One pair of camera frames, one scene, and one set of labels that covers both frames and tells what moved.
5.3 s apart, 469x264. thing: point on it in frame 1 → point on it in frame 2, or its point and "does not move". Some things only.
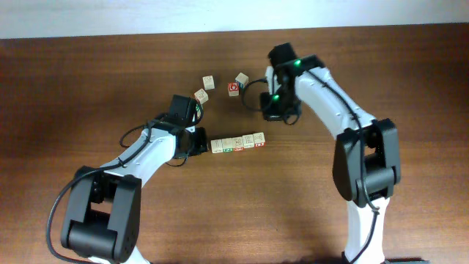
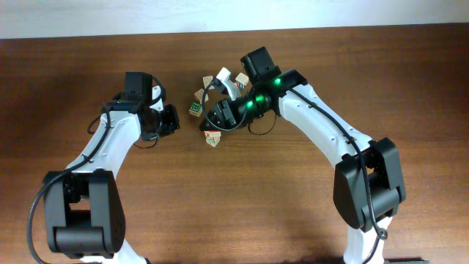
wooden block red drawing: [201, 95] does not move
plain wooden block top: [208, 82] does not move
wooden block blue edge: [248, 141] → [212, 141]
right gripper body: [283, 103] → [237, 110]
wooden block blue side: [242, 79] does not move
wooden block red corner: [259, 139] → [212, 135]
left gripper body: [198, 142] → [166, 121]
